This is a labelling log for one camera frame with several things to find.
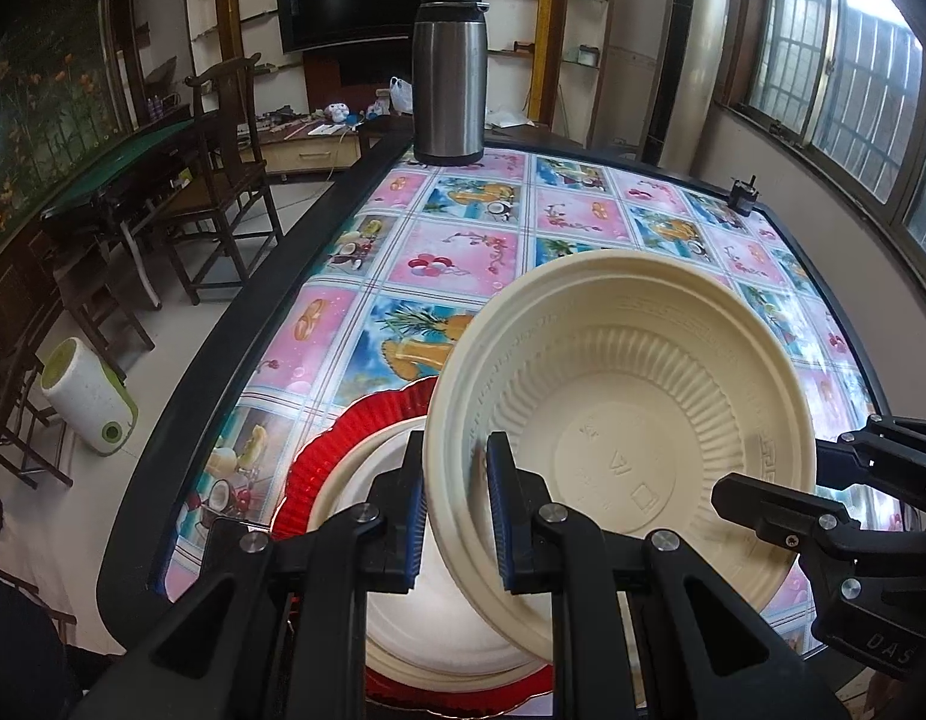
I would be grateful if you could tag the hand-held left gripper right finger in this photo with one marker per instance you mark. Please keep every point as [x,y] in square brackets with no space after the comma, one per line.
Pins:
[500,510]

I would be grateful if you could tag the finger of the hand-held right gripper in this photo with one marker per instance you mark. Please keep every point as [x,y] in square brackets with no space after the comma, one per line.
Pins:
[778,506]
[830,459]

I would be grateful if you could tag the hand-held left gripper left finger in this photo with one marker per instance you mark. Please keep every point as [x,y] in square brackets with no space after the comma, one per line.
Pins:
[414,510]

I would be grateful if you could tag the red gold-rimmed plate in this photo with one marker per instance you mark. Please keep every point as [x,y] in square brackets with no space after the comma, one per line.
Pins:
[320,465]

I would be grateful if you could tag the large white bowl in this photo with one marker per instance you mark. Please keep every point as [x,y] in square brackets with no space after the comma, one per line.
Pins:
[433,630]

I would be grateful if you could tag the large beige patterned bowl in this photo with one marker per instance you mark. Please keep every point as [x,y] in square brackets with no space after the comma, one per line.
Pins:
[643,390]

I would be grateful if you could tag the printed plastic tablecloth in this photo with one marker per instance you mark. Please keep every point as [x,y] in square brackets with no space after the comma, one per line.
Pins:
[463,255]

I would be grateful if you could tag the small black device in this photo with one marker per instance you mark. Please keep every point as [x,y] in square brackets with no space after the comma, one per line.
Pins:
[742,199]

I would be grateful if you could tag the white and green appliance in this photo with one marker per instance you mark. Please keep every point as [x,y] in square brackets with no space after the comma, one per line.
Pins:
[84,390]

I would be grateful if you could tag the dark wooden chair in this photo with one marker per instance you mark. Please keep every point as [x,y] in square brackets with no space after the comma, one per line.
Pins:
[95,292]
[215,211]

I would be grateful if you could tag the wooden television cabinet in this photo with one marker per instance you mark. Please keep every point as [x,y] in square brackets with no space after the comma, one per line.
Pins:
[313,157]

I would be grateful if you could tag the small white toy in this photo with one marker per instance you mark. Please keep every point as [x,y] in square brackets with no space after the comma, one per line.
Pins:
[339,112]

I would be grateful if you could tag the beige tower air conditioner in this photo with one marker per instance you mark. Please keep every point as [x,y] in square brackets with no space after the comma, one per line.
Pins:
[695,67]

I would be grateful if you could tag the white plastic bag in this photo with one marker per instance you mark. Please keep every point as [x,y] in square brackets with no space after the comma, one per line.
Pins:
[400,96]

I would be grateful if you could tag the barred window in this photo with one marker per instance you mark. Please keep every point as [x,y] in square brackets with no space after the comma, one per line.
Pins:
[830,37]

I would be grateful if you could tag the stainless steel thermos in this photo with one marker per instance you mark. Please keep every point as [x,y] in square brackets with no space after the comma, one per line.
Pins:
[448,82]

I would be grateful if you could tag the green topped table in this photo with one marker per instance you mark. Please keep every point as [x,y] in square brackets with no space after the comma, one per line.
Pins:
[117,165]

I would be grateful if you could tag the small white container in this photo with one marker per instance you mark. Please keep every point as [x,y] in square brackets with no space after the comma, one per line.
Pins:
[587,55]

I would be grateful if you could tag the flower wall poster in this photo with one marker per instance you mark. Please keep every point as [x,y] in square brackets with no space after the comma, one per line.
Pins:
[35,105]

